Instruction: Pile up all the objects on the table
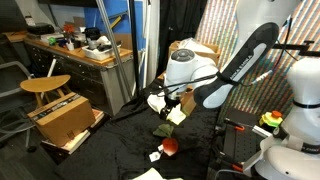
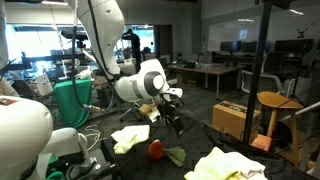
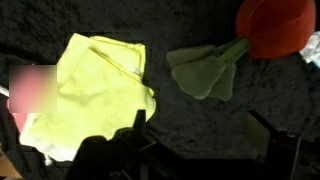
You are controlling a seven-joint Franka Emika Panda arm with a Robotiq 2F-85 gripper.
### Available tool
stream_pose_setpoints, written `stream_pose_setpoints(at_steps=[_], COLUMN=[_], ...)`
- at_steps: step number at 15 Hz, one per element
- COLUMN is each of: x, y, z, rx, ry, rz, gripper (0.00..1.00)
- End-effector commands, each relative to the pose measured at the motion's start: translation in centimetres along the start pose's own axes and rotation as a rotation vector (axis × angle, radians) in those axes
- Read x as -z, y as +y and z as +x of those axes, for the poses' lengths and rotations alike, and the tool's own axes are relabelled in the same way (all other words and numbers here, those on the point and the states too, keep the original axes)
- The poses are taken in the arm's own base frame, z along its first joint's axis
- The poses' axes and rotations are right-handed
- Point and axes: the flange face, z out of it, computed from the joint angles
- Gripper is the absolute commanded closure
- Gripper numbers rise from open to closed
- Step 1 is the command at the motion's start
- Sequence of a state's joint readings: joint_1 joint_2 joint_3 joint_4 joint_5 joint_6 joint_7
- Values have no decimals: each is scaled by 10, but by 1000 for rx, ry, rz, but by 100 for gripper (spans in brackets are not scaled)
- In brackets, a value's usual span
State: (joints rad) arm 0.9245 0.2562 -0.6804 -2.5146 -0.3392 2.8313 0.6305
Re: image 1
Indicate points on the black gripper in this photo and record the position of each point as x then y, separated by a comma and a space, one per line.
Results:
172, 104

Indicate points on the bright yellow cloth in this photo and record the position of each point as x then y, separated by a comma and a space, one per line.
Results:
176, 116

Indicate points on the white cloth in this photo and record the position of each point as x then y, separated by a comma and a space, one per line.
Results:
155, 101

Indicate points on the red plush radish toy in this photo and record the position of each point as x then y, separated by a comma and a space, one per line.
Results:
170, 145

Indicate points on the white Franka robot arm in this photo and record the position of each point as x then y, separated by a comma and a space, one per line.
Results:
253, 56

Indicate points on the black velvet tablecloth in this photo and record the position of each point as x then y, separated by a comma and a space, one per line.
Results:
126, 140

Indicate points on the pale yellow cloth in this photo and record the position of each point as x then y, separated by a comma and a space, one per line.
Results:
150, 175

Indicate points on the black vertical pole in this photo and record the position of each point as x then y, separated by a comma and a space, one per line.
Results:
134, 50

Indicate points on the open cardboard box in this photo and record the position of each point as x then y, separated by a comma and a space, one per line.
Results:
215, 53

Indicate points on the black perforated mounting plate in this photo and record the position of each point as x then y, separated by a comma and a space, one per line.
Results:
240, 146

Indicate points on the white plastic tray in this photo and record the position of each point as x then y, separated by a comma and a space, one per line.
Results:
100, 55

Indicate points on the wooden top workbench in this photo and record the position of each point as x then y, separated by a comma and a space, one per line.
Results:
83, 71

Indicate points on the silver metal pole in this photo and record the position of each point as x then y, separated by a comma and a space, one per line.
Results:
111, 36

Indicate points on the black curtain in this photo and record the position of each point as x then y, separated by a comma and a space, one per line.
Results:
180, 20

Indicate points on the silver metal bar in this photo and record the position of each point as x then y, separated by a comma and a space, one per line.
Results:
261, 131

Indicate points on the cardboard box with black tape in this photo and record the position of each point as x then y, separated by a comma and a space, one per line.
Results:
66, 123

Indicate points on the colourful patterned panel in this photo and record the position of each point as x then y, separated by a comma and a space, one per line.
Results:
213, 23

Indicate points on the yellow emergency stop button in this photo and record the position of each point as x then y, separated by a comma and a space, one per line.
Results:
270, 120

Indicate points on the yellow tool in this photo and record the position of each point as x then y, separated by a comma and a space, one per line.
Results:
115, 21

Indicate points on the black microscope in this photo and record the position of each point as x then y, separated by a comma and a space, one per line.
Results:
92, 35

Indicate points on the white cup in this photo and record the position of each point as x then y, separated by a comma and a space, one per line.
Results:
70, 46

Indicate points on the wooden stool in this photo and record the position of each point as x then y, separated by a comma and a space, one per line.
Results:
45, 83

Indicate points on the red flower ornament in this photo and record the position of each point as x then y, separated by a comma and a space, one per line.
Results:
68, 28

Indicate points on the green ball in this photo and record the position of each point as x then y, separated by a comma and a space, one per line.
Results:
52, 41

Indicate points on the black case on bench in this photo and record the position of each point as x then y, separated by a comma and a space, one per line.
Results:
40, 28

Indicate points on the gray office chair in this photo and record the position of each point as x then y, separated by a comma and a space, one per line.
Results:
11, 63

